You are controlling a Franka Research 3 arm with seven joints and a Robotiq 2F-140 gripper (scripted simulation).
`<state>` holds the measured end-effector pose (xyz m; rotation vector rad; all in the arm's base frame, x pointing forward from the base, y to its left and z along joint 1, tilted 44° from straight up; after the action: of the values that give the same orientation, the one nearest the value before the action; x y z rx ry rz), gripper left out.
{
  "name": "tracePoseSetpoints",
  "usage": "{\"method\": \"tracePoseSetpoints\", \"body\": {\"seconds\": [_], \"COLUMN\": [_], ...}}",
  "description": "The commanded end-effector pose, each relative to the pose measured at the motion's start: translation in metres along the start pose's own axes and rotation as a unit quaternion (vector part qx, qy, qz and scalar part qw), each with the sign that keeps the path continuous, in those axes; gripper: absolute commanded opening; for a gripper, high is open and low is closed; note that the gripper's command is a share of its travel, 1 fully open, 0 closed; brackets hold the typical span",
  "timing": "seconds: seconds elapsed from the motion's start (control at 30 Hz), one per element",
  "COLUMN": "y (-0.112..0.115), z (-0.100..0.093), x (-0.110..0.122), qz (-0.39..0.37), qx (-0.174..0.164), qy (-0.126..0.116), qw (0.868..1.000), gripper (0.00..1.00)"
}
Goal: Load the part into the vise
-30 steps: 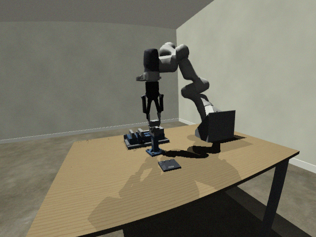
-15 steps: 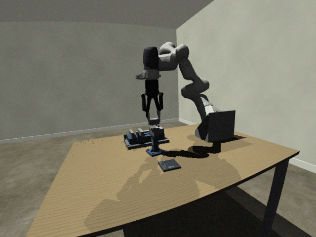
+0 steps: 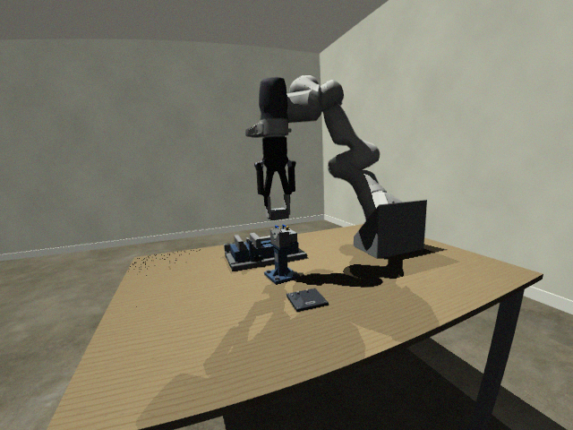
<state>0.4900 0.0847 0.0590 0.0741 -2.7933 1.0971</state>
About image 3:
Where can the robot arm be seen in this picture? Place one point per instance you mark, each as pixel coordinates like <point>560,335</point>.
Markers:
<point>278,108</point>

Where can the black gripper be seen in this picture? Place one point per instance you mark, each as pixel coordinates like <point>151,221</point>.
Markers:
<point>275,159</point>

